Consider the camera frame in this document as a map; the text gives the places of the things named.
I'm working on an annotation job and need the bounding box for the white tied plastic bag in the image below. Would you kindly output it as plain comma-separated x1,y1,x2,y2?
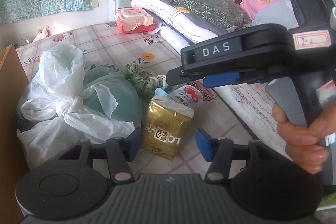
17,44,142,169

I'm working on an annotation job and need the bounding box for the green scrunched cloth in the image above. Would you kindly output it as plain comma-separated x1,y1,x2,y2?
122,63,178,98

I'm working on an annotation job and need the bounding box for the pink blue quilt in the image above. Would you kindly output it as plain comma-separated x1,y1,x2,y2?
239,0,298,29

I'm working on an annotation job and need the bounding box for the gold tissue pack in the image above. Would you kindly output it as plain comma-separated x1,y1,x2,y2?
141,95,194,161

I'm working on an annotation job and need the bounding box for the white rolled blanket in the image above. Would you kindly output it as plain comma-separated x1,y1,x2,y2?
131,0,218,43

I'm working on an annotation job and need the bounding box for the red wet wipes pack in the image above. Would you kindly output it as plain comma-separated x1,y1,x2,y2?
115,7,155,34

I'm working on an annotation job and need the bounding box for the brown cardboard box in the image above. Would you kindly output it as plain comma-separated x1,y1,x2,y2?
0,45,29,223

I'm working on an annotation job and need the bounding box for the person's right hand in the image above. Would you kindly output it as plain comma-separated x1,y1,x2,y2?
272,101,336,174

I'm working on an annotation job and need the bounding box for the dark floral pillow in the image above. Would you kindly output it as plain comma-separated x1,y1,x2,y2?
168,0,252,32

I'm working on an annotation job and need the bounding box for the white red label can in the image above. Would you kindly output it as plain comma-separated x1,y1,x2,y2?
169,85,203,111

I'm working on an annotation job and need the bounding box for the white water dispenser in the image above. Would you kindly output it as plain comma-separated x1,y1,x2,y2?
108,0,134,22

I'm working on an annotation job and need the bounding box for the white floor plastic bag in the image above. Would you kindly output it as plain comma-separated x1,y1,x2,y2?
33,26,50,42

